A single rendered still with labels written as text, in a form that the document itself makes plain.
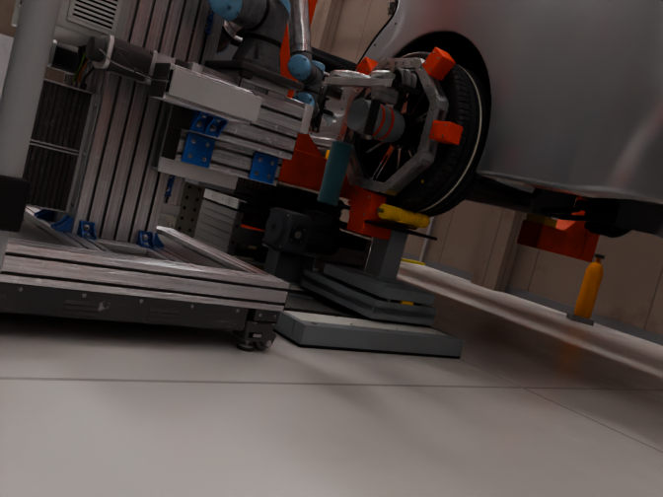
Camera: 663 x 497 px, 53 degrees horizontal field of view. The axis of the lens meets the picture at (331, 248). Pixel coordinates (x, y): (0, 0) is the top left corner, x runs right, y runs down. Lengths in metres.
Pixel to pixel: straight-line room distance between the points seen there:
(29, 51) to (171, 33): 1.51
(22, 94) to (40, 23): 0.06
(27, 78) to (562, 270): 6.34
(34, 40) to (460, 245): 7.02
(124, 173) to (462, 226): 5.78
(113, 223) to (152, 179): 0.17
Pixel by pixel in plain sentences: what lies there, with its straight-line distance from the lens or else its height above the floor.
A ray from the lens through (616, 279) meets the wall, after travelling 6.48.
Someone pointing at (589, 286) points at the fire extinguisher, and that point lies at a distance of 6.11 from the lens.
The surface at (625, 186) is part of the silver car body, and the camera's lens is 2.41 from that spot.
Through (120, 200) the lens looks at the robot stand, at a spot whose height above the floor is 0.35.
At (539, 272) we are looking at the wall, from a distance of 6.87.
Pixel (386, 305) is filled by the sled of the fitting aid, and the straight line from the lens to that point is 2.66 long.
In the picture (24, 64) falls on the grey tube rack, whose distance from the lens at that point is 0.59.
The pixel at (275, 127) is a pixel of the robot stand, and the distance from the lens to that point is 2.05.
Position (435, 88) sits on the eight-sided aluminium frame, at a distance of 2.61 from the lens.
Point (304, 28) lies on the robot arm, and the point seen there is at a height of 1.04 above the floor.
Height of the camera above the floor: 0.52
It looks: 5 degrees down
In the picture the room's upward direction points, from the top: 15 degrees clockwise
